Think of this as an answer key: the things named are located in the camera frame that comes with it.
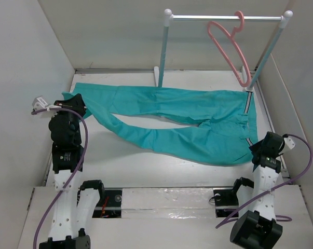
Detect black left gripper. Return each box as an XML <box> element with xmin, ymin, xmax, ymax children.
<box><xmin>51</xmin><ymin>93</ymin><xmax>87</xmax><ymax>144</ymax></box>

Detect teal trousers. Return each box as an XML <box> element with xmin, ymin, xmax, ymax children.
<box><xmin>62</xmin><ymin>83</ymin><xmax>258</xmax><ymax>166</ymax></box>

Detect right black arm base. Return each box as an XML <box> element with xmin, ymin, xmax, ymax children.
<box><xmin>210</xmin><ymin>188</ymin><xmax>239</xmax><ymax>218</ymax></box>

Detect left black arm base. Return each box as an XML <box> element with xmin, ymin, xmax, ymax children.
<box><xmin>92</xmin><ymin>188</ymin><xmax>123</xmax><ymax>218</ymax></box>

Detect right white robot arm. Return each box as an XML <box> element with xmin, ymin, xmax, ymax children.
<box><xmin>230</xmin><ymin>132</ymin><xmax>284</xmax><ymax>248</ymax></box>

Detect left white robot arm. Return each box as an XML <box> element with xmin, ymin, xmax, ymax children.
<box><xmin>33</xmin><ymin>94</ymin><xmax>106</xmax><ymax>248</ymax></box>

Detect white metal clothes rack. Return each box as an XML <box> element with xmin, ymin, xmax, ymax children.
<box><xmin>153</xmin><ymin>8</ymin><xmax>294</xmax><ymax>93</ymax></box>

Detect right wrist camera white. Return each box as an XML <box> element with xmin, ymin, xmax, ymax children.
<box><xmin>280</xmin><ymin>134</ymin><xmax>296</xmax><ymax>155</ymax></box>

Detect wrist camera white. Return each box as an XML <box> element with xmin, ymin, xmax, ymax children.
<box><xmin>280</xmin><ymin>134</ymin><xmax>296</xmax><ymax>155</ymax></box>
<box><xmin>31</xmin><ymin>96</ymin><xmax>60</xmax><ymax>115</ymax></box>

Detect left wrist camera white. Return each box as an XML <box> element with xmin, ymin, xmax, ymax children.
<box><xmin>31</xmin><ymin>96</ymin><xmax>60</xmax><ymax>115</ymax></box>

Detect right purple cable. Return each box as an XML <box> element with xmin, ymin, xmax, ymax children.
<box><xmin>215</xmin><ymin>133</ymin><xmax>313</xmax><ymax>229</ymax></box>

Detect purple cable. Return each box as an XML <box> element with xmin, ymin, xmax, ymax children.
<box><xmin>31</xmin><ymin>107</ymin><xmax>89</xmax><ymax>249</ymax></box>
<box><xmin>215</xmin><ymin>133</ymin><xmax>313</xmax><ymax>229</ymax></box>

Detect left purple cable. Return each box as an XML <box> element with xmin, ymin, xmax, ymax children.
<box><xmin>31</xmin><ymin>107</ymin><xmax>89</xmax><ymax>249</ymax></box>

